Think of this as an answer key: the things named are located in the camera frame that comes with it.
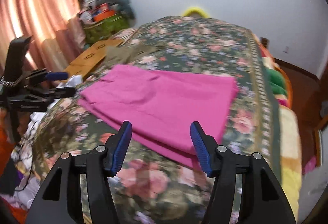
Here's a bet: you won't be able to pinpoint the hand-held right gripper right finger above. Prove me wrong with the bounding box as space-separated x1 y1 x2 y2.
190 121 298 224

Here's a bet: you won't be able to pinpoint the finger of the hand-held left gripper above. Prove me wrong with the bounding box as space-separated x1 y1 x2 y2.
33 69 69 82
38 87 76 102

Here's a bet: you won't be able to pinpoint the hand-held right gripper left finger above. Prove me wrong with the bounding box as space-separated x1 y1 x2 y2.
25 121 133 224

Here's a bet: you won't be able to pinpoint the pink pants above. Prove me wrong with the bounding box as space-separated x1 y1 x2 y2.
77 64 239 171

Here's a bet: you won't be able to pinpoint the white cloth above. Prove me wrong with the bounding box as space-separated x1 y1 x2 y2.
55 74 84 90

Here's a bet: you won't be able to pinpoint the brown cardboard box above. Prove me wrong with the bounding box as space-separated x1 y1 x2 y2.
63 39 123 78

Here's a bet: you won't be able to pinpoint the pink curtain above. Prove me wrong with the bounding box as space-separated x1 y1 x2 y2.
0 0 88 78

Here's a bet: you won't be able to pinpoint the green patterned bag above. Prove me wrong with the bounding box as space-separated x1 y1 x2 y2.
83 14 131 44

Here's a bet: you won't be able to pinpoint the khaki folded garment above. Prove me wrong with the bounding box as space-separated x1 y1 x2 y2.
105 45 161 66

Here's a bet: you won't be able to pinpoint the floral bedspread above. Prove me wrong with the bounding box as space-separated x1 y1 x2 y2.
20 16 282 224

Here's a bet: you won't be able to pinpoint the pile of clutter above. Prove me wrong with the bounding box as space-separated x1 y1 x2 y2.
77 0 136 25

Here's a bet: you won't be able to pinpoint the colourful fleece blanket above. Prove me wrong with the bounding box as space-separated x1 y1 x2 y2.
259 42 304 224

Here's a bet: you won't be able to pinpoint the yellow plastic basin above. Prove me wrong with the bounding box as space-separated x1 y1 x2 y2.
181 7 211 18

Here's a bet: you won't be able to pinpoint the black cable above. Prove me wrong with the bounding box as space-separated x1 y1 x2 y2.
14 122 36 192

